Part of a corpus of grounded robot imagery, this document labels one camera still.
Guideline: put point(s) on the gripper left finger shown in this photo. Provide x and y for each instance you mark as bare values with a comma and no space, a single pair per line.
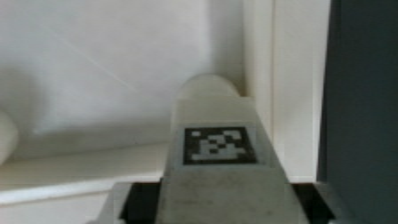
130,204

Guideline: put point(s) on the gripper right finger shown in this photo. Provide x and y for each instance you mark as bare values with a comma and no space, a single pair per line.
322,204

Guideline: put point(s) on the white leg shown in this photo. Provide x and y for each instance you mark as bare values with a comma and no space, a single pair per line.
224,183

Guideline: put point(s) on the white square table top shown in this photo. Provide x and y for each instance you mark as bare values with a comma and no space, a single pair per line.
96,58

